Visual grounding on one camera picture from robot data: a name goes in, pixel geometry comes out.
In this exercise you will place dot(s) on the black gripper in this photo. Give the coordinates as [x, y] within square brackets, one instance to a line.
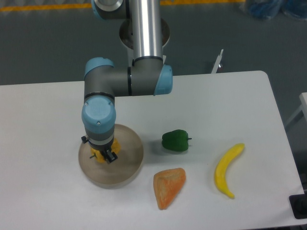
[102, 145]

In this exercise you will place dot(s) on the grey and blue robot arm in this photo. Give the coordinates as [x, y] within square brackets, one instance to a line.
[148, 75]

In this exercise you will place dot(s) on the beige round plate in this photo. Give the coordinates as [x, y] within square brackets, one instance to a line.
[121, 171]

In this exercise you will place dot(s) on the green bell pepper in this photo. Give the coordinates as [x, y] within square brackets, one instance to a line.
[176, 140]

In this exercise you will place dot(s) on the orange triangular bread slice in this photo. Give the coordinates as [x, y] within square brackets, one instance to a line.
[167, 184]

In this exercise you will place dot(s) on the yellow banana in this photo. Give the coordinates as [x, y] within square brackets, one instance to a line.
[221, 168]

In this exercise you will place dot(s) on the black device at table edge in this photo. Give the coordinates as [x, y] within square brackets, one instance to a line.
[299, 205]

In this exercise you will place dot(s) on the white furniture at right edge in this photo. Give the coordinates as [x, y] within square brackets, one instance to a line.
[299, 113]

